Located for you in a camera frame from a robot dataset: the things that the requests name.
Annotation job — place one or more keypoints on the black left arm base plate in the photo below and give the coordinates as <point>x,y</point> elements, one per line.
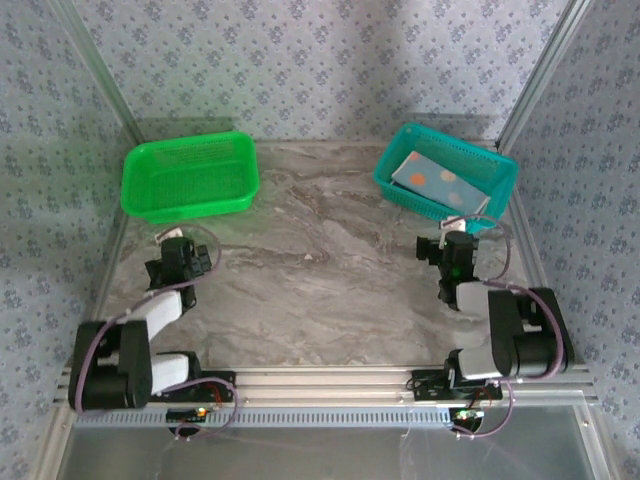
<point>220,377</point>

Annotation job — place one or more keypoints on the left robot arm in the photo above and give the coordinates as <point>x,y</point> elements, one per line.
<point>160,310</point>

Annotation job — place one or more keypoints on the teal plastic basket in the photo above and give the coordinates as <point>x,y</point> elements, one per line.
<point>387,172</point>

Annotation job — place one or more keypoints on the light blue dotted cartoon towel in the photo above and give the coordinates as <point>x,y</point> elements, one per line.
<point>435,180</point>

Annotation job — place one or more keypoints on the thin aluminium table edge strip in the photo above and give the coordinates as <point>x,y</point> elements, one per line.
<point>325,143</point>

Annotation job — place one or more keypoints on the aluminium table side rail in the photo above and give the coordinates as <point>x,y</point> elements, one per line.
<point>530,240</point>
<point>107,260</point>

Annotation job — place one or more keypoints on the grey metal sheet panel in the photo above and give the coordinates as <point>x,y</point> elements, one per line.
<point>325,455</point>

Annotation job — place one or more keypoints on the small circuit board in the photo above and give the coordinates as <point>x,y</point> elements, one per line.
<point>187,414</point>
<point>467,415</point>

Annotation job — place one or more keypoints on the green plastic basket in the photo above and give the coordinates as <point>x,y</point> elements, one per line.
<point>190,175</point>

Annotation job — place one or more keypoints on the aluminium frame post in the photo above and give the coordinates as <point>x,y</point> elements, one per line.
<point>545,75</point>
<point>100,75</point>

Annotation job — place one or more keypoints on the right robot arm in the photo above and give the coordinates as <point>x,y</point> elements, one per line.
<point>472,300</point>

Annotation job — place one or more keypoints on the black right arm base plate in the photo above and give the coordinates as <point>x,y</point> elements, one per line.
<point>425,385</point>

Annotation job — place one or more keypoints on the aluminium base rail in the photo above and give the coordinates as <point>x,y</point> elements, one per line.
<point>325,382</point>

